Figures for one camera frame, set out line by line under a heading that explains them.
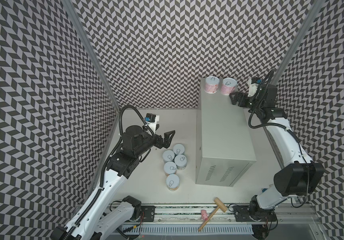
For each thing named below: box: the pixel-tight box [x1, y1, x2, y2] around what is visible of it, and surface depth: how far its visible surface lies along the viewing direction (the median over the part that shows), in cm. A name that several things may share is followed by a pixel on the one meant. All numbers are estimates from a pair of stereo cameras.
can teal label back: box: [172, 143, 185, 155], surface depth 91 cm
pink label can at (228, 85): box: [220, 77, 238, 96], surface depth 77 cm
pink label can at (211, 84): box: [204, 76, 220, 94], surface depth 78 cm
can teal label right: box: [174, 154, 187, 171], surface depth 87 cm
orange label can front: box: [165, 174, 180, 192], surface depth 80 cm
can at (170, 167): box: [163, 161, 177, 175], surface depth 84 cm
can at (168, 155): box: [162, 149, 175, 162], surface depth 88 cm
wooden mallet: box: [197, 197, 228, 232], surface depth 75 cm
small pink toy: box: [201, 209, 209, 221], surface depth 72 cm
